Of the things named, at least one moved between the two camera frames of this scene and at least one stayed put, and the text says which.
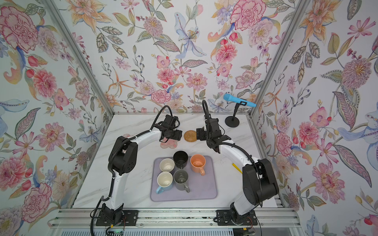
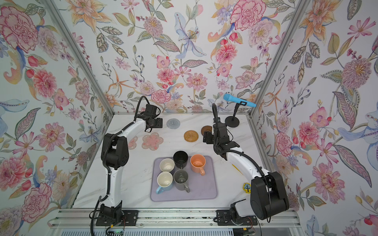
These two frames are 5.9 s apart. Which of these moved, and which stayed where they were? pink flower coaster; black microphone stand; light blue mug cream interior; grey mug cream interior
Moved: pink flower coaster
Stayed: light blue mug cream interior; grey mug cream interior; black microphone stand
